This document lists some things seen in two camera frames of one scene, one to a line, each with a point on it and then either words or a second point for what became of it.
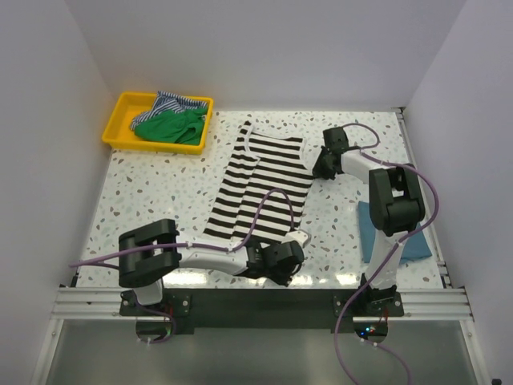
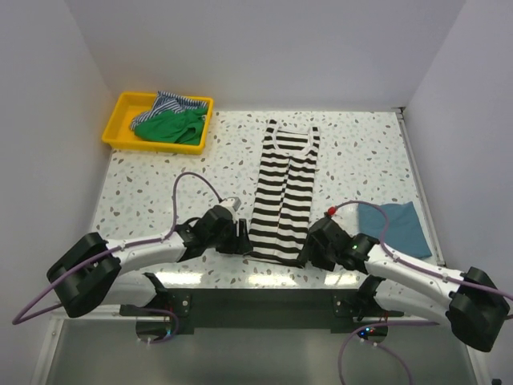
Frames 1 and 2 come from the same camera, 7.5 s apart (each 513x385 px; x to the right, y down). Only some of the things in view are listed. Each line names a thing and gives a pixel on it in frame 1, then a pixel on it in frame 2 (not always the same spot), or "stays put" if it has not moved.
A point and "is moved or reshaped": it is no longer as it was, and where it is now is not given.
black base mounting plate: (265, 310) stays put
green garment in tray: (184, 127) stays put
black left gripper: (284, 278) -> (240, 244)
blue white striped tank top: (167, 102) stays put
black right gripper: (318, 172) -> (309, 253)
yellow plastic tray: (125, 106) stays put
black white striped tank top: (263, 192) is moved or reshaped
